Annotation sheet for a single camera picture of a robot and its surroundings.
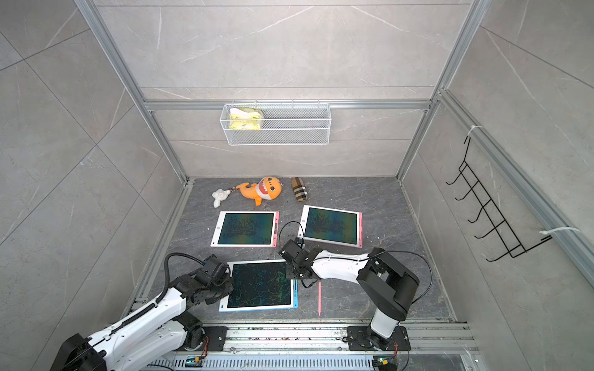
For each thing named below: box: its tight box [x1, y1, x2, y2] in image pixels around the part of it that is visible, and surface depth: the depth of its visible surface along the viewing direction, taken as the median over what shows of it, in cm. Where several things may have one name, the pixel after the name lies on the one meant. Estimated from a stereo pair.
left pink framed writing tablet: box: [210, 211, 280, 249], surface depth 102 cm
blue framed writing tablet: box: [218, 258, 299, 314], surface depth 85 cm
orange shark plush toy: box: [235, 176, 283, 207], surface depth 109 cm
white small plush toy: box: [211, 188, 232, 208], surface depth 112 cm
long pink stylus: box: [318, 281, 323, 317], surface depth 83 cm
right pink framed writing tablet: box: [297, 204, 363, 249], surface depth 103 cm
